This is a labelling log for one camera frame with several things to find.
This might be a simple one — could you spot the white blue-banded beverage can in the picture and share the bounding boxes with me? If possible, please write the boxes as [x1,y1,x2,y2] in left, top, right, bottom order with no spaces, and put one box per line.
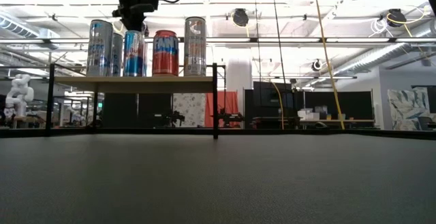
[86,18,114,78]

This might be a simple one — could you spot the black table frame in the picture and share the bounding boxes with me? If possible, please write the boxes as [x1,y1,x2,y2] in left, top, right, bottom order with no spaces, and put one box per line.
[0,125,436,140]

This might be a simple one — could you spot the silver blue Celsius can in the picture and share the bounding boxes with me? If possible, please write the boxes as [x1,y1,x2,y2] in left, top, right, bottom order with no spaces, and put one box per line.
[110,32,124,78]

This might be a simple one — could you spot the dark can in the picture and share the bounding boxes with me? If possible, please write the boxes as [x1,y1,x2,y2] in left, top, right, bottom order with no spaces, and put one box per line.
[183,16,208,78]

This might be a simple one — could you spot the orange fabric panel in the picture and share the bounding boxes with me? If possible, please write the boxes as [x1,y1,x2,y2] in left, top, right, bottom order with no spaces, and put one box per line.
[204,91,241,129]

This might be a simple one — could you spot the thin yellow hanging cable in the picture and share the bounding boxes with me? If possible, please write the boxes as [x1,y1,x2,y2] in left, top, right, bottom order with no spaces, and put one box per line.
[270,80,285,130]

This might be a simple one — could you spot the black partition panel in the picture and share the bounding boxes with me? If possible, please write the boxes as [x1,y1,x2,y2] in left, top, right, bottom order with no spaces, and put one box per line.
[102,93,173,129]

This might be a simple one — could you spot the black display screen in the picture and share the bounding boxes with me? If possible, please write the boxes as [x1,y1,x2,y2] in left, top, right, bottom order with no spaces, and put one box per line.
[243,80,297,119]

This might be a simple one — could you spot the wooden shelf black frame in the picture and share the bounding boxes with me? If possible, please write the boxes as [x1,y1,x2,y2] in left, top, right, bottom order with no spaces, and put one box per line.
[46,63,228,140]

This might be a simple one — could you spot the floral patterned panel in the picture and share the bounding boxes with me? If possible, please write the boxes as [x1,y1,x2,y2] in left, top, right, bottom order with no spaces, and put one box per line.
[172,93,207,128]

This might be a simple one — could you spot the red Fanta can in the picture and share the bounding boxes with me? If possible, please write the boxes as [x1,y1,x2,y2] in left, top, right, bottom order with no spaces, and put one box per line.
[152,29,180,78]

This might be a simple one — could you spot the leaf-patterned wall hanging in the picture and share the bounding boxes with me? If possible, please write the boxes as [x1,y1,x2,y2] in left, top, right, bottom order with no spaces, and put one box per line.
[387,86,431,131]

